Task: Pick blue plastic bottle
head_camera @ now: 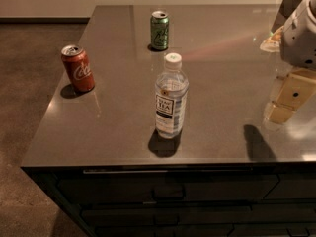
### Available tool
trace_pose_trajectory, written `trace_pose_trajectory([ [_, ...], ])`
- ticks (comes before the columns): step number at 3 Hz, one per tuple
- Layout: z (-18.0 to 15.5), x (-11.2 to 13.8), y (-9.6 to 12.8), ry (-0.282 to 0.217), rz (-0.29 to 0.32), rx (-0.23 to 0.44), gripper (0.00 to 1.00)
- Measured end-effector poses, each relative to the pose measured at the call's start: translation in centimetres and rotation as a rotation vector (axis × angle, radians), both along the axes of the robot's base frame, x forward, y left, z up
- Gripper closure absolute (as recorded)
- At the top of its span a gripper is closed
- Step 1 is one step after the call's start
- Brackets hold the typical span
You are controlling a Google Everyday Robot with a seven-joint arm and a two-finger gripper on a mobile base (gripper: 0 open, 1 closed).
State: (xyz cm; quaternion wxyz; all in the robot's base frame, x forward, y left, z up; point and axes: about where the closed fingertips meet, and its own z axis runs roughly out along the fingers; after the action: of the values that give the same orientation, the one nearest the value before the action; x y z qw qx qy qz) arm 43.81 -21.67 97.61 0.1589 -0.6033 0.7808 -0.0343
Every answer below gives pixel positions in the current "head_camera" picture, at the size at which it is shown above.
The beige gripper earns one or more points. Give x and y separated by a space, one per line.
300 39

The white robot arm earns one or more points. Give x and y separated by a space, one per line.
295 41

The clear plastic tea bottle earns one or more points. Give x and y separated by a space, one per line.
171 90

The snack bag on counter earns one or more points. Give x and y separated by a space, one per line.
272 43

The dark drawer cabinet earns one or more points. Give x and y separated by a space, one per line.
168 202

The dark box in corner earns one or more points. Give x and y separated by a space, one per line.
285 10

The green soda can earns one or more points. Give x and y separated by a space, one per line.
159 28

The red cola can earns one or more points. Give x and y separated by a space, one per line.
77 66

